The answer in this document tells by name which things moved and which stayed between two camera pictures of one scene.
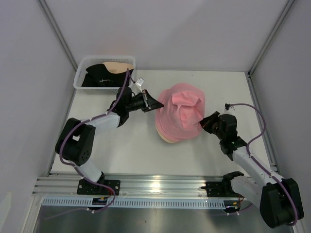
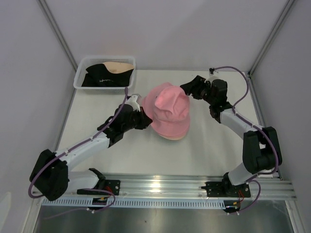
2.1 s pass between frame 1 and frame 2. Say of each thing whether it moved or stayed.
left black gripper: moved
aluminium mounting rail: stayed
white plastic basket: stayed
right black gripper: moved
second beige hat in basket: stayed
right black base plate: stayed
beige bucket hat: moved
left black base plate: stayed
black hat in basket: stayed
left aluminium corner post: stayed
